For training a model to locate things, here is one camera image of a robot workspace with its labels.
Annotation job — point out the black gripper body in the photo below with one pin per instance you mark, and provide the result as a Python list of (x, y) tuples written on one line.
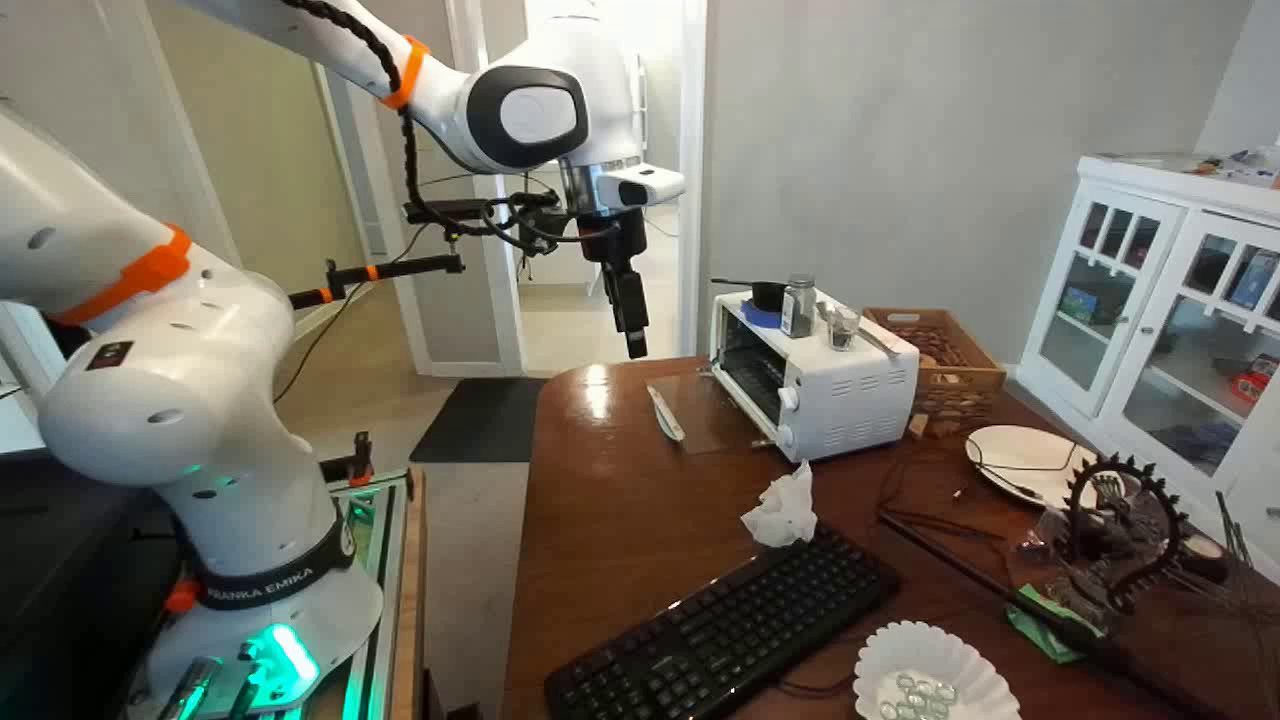
[(612, 239)]

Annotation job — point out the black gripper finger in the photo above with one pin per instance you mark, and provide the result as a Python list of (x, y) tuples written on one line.
[(638, 327), (616, 300)]

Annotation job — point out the small clear glass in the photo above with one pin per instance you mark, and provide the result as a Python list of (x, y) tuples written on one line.
[(842, 328)]

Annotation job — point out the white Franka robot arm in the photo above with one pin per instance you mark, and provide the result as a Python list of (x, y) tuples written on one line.
[(174, 385)]

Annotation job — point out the blue flat item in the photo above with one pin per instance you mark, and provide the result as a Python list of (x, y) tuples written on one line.
[(760, 316)]

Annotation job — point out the black round item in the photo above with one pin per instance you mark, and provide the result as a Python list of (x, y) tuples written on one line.
[(765, 298)]

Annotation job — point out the black floor mat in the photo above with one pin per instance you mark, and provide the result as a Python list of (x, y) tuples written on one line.
[(480, 420)]

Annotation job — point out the white toaster oven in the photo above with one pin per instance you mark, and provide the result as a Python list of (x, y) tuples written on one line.
[(853, 393)]

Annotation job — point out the crumpled white tissue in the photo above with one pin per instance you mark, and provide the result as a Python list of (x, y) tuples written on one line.
[(785, 514)]

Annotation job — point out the black orange clamp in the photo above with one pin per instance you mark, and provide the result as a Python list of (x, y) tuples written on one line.
[(362, 462)]

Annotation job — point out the black computer keyboard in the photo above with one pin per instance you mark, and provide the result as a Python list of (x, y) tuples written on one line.
[(720, 632)]

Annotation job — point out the white plate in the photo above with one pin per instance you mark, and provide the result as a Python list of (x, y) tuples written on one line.
[(1020, 462)]

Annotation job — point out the white fluted coffee filter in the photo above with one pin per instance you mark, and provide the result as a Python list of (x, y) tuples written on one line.
[(934, 673)]

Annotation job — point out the black gear-shaped ornament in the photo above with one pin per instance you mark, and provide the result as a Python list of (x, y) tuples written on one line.
[(1127, 469)]

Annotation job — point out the green flat item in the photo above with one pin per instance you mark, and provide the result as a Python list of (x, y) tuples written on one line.
[(1055, 625)]

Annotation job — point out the white glass-door cabinet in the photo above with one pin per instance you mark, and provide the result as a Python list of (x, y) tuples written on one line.
[(1162, 192)]

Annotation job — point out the small round brown item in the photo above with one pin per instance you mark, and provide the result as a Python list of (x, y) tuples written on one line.
[(1205, 552)]

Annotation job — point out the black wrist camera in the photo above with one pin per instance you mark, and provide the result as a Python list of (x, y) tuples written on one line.
[(542, 231)]

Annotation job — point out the black camera on stand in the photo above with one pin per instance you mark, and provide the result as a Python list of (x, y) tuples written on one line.
[(444, 210)]

